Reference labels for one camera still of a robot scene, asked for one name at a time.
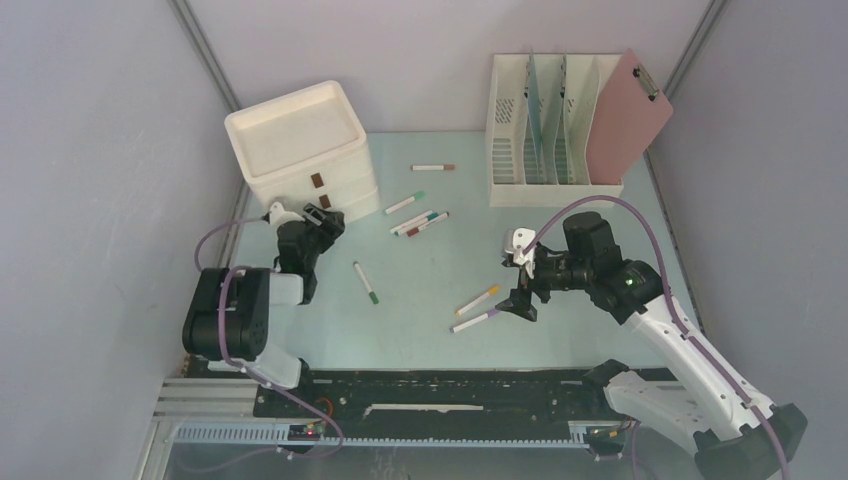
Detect white marker yellow cap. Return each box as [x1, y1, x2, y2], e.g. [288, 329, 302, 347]
[455, 285, 500, 317]

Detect white marker purple cap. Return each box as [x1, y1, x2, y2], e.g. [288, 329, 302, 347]
[449, 308, 500, 333]

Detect white marker dark-green cap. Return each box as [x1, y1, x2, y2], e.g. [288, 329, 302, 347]
[353, 261, 379, 305]

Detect blue clipboard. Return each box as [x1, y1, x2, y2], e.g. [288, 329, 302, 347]
[524, 50, 548, 185]

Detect pink clipboard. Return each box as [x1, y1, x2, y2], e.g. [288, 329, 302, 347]
[586, 49, 673, 185]

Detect green clipboard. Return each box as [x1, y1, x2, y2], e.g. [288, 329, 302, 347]
[563, 54, 601, 185]

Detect cream three-drawer cabinet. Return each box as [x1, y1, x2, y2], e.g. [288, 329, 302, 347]
[224, 80, 380, 223]

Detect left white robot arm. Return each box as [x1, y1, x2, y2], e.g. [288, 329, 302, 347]
[181, 201, 346, 417]

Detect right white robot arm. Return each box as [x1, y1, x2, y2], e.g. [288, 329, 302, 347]
[496, 212, 808, 479]

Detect white marker teal cap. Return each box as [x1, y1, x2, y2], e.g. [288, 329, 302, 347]
[390, 210, 438, 236]

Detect white marker maroon cap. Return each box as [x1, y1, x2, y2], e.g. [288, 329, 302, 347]
[405, 212, 450, 237]

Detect white marker brown cap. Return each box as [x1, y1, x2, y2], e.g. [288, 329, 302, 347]
[410, 164, 456, 172]

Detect white marker green cap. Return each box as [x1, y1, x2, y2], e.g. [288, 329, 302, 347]
[383, 191, 425, 215]

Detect cream file organizer rack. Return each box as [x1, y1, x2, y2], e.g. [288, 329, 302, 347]
[486, 53, 623, 207]

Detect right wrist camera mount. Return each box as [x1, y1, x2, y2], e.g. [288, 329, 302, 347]
[502, 228, 536, 267]

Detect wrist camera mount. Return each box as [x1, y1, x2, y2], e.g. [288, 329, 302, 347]
[502, 228, 536, 267]
[262, 201, 304, 229]

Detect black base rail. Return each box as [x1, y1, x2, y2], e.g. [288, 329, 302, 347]
[252, 368, 635, 454]

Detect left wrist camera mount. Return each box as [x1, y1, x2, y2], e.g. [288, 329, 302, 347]
[262, 201, 304, 229]

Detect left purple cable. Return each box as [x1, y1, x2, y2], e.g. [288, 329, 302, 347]
[194, 215, 346, 460]

